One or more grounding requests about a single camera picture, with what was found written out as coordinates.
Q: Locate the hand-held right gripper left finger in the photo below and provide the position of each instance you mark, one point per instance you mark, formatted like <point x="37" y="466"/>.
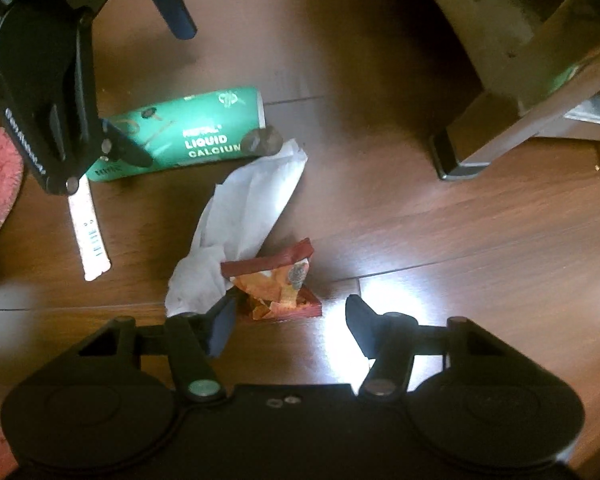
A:
<point x="222" y="322"/>

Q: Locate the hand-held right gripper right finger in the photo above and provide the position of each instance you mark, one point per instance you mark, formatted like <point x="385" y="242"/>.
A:
<point x="360" y="325"/>

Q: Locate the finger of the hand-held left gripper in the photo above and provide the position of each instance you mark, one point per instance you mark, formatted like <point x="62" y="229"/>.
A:
<point x="127" y="152"/>
<point x="177" y="15"/>

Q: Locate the red orange snack wrapper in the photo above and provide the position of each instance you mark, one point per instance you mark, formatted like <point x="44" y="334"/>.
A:
<point x="280" y="285"/>

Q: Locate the green carton box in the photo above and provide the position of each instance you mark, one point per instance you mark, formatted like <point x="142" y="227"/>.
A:
<point x="200" y="120"/>

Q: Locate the white tissue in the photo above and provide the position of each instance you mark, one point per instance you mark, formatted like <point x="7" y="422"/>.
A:
<point x="250" y="200"/>

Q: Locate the white strip sachet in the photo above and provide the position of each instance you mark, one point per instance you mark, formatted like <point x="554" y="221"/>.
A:
<point x="87" y="240"/>

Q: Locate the dark brown lump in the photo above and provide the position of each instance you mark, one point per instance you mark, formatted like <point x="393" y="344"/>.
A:
<point x="262" y="141"/>

